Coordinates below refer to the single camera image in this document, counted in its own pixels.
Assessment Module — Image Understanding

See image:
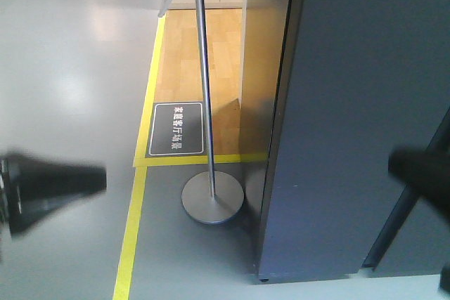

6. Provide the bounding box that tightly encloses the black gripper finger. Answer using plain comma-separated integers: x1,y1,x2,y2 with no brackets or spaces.
388,148,449,220
6,152,107,237

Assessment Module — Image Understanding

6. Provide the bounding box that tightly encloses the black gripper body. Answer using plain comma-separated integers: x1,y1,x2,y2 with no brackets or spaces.
0,157,11,262

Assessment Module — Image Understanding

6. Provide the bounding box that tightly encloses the dark floor sign sticker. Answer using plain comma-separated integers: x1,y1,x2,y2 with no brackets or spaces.
148,102,205,157

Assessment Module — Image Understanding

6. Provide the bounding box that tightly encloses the silver sign stand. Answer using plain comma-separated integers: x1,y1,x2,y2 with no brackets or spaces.
158,0,245,225

